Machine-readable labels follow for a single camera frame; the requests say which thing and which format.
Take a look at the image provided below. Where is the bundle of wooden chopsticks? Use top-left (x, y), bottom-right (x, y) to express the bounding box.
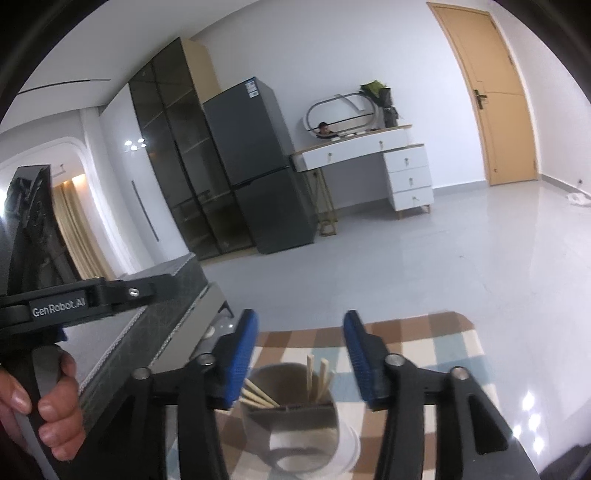
top-left (240, 354), bottom-right (336, 409)

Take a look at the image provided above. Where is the beige curtain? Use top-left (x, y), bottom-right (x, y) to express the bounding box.
top-left (52, 182), bottom-right (112, 280)

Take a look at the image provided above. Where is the wooden door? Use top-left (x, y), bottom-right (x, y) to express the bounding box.
top-left (427, 1), bottom-right (540, 186)

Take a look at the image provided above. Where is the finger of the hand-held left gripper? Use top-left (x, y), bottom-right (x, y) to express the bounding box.
top-left (98, 272), bottom-right (174, 317)

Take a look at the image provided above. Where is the checkered tablecloth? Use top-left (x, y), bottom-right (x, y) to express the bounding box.
top-left (171, 311), bottom-right (502, 480)

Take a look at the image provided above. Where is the dark glass cabinet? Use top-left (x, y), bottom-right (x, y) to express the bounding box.
top-left (128, 37), bottom-right (257, 261)

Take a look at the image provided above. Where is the oval mirror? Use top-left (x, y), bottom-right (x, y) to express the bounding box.
top-left (302, 91), bottom-right (384, 138)

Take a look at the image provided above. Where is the person's left hand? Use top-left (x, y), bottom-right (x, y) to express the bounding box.
top-left (0, 349), bottom-right (83, 462)

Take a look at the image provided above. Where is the dark grey refrigerator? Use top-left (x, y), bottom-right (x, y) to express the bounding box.
top-left (202, 76), bottom-right (319, 256)

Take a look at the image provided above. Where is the white vanity desk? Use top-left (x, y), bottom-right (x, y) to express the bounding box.
top-left (290, 124), bottom-right (435, 221)

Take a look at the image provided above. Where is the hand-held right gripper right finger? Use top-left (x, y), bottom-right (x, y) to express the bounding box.
top-left (342, 310), bottom-right (541, 480)

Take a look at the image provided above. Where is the white grey utensil holder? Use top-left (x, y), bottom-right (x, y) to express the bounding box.
top-left (231, 362), bottom-right (361, 478)

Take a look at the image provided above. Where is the white wardrobe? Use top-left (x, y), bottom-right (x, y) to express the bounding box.
top-left (100, 85), bottom-right (195, 278)

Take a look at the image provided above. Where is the gold frame stool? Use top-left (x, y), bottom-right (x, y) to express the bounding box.
top-left (310, 168), bottom-right (340, 236)

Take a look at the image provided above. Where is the grey bed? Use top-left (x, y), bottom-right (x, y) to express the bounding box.
top-left (60, 253), bottom-right (234, 439)

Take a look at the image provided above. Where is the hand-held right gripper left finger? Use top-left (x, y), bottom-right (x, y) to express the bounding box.
top-left (99, 308), bottom-right (258, 480)

